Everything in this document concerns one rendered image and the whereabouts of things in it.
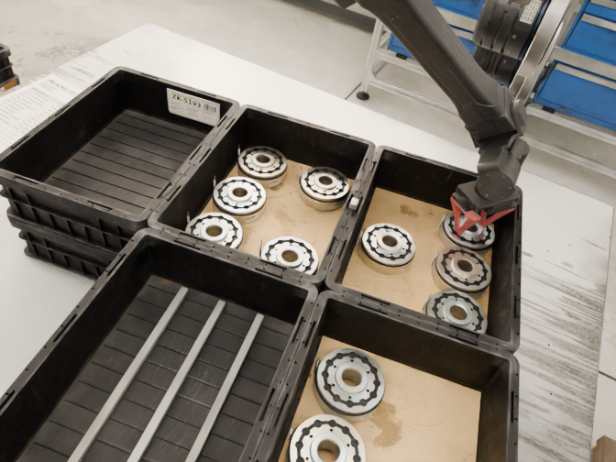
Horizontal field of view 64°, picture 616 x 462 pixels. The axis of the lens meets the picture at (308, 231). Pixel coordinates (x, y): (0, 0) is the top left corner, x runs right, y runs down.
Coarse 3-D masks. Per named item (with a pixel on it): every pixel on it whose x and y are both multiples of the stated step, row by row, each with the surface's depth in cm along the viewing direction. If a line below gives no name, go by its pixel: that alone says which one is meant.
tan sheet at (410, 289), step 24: (384, 192) 106; (384, 216) 101; (408, 216) 102; (432, 216) 103; (432, 240) 98; (360, 264) 91; (360, 288) 87; (384, 288) 88; (408, 288) 89; (432, 288) 89
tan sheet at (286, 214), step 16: (288, 160) 109; (288, 176) 105; (272, 192) 101; (288, 192) 102; (208, 208) 96; (272, 208) 98; (288, 208) 99; (304, 208) 99; (256, 224) 95; (272, 224) 95; (288, 224) 96; (304, 224) 96; (320, 224) 97; (256, 240) 92; (304, 240) 93; (320, 240) 94; (320, 256) 91
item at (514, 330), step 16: (416, 160) 99; (432, 160) 99; (368, 176) 93; (352, 224) 84; (512, 240) 87; (336, 256) 79; (512, 256) 84; (336, 272) 76; (512, 272) 81; (336, 288) 74; (512, 288) 78; (384, 304) 73; (512, 304) 76; (432, 320) 72; (512, 320) 74; (480, 336) 71; (512, 336) 72; (512, 352) 71
